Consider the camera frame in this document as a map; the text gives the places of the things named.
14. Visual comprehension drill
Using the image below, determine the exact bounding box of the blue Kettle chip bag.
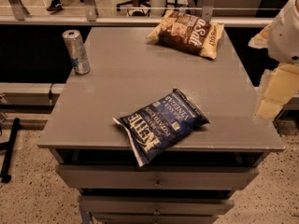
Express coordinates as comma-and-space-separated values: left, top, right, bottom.
114, 89, 209, 167

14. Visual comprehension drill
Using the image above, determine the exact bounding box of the grey drawer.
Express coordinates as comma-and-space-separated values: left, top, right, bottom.
57, 165, 259, 190
78, 196, 235, 216
93, 214, 217, 224

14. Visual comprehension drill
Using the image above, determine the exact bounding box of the black metal stand leg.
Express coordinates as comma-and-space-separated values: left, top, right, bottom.
0, 118, 21, 183

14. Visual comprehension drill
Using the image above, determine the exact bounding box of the top grey drawer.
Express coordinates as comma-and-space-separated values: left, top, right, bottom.
57, 165, 259, 190

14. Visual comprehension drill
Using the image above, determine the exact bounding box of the brown chip bag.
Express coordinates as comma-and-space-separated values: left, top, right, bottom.
147, 10, 224, 59

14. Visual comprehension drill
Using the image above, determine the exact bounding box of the bottom grey drawer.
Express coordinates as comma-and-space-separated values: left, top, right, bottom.
93, 214, 217, 224

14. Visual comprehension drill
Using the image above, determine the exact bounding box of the grey drawer cabinet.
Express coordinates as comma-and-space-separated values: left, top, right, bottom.
38, 27, 283, 224

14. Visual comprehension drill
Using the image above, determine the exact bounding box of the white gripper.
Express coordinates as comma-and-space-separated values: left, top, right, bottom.
249, 0, 299, 119

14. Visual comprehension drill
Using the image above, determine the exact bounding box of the silver redbull can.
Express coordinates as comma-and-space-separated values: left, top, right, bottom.
63, 30, 90, 75

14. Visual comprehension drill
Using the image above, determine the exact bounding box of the person leg white shoe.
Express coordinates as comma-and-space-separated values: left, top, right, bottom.
127, 0, 145, 17

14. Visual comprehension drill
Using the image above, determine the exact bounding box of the metal railing frame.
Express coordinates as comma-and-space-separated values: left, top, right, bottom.
0, 0, 287, 27

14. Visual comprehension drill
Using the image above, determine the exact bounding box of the middle grey drawer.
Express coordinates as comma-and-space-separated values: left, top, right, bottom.
78, 196, 235, 216

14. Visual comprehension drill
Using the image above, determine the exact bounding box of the person leg black shoe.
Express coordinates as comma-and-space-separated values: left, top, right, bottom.
47, 0, 63, 11

